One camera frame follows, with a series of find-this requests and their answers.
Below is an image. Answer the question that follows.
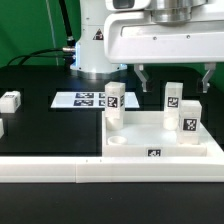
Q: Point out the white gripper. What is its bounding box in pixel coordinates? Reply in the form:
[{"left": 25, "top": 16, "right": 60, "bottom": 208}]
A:
[{"left": 104, "top": 0, "right": 224, "bottom": 93}]

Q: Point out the white square table top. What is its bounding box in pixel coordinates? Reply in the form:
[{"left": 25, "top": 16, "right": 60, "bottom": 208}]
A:
[{"left": 101, "top": 109, "right": 221, "bottom": 158}]

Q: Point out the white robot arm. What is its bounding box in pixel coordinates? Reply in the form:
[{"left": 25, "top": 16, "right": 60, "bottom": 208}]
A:
[{"left": 71, "top": 0, "right": 224, "bottom": 92}]

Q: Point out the white L-shaped obstacle fence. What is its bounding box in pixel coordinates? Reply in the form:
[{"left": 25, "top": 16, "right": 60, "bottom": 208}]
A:
[{"left": 0, "top": 139, "right": 224, "bottom": 183}]

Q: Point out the white marker sheet with tags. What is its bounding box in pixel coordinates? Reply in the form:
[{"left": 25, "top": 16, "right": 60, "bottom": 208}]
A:
[{"left": 51, "top": 92, "right": 139, "bottom": 109}]

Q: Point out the white part at left edge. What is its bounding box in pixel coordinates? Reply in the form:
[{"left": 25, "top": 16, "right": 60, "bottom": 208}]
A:
[{"left": 0, "top": 118, "right": 4, "bottom": 139}]

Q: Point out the black cable with metal plug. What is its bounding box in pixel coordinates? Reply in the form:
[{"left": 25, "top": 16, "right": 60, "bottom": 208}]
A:
[{"left": 58, "top": 0, "right": 76, "bottom": 54}]

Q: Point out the black cable bundle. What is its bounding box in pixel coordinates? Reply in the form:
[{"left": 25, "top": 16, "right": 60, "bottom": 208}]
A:
[{"left": 6, "top": 48, "right": 76, "bottom": 67}]

